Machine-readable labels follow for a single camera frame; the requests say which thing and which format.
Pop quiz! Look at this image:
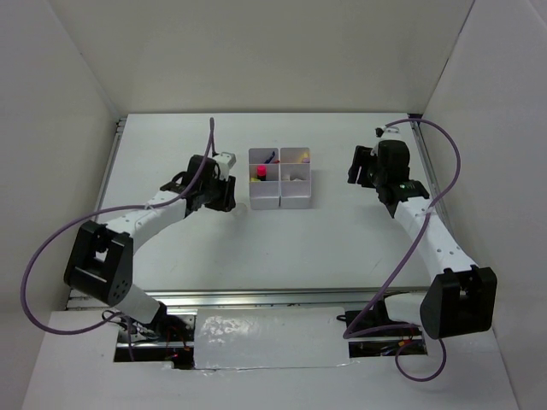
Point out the black pink highlighter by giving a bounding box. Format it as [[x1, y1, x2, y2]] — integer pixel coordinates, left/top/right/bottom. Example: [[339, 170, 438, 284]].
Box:
[[256, 165, 268, 181]]

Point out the clear tape roll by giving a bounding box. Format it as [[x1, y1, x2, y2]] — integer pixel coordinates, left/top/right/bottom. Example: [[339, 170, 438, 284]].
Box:
[[234, 203, 248, 214]]

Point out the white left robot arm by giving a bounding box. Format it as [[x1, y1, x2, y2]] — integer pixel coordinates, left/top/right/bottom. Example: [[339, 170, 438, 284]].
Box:
[[64, 152, 236, 341]]

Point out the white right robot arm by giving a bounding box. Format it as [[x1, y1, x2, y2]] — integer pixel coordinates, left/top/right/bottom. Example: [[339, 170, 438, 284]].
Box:
[[348, 140, 497, 339]]

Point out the white left organizer container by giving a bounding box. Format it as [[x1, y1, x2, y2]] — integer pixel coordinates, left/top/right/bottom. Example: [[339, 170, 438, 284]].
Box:
[[248, 148, 280, 210]]

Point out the white organizer container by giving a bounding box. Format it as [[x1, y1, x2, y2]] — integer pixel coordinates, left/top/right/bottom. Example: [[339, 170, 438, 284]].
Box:
[[279, 147, 312, 209], [248, 148, 280, 210]]

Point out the white right organizer container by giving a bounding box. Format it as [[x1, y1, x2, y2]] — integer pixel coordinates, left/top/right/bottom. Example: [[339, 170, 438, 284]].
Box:
[[279, 147, 312, 209]]

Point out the white foil-taped panel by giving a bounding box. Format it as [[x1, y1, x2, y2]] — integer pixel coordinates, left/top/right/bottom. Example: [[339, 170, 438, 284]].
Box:
[[194, 307, 350, 370]]

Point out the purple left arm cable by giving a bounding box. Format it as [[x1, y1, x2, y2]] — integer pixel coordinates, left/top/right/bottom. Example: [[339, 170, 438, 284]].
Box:
[[20, 118, 219, 364]]

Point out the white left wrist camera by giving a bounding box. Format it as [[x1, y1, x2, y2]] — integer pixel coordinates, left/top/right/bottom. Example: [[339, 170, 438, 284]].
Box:
[[213, 152, 237, 180]]

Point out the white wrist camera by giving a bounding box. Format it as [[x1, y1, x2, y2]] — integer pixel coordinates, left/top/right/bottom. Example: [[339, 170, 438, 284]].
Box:
[[213, 152, 237, 180], [374, 126, 400, 138]]

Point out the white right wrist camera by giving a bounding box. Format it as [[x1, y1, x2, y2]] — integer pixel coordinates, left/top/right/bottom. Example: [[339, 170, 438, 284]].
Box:
[[374, 126, 400, 138]]

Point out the aluminium frame rail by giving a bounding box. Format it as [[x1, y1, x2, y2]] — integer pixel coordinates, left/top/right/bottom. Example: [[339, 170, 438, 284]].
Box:
[[63, 285, 478, 311]]

